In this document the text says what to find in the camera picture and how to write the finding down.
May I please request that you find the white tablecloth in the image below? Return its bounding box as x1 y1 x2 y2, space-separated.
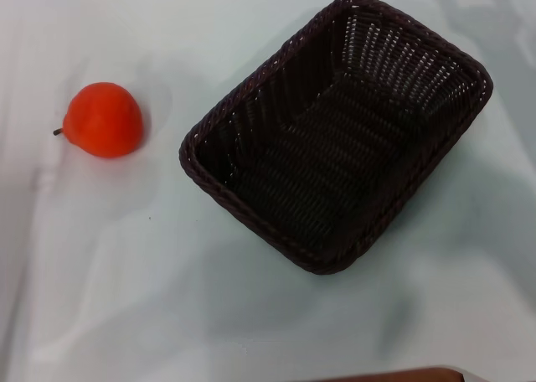
0 0 536 382

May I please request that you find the brown board edge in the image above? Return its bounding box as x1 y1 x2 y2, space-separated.
321 366 466 382

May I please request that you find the orange-red fake pear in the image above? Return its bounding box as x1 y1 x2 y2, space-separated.
52 81 145 160

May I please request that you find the black woven rectangular basket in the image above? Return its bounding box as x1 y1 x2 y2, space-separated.
178 0 495 276

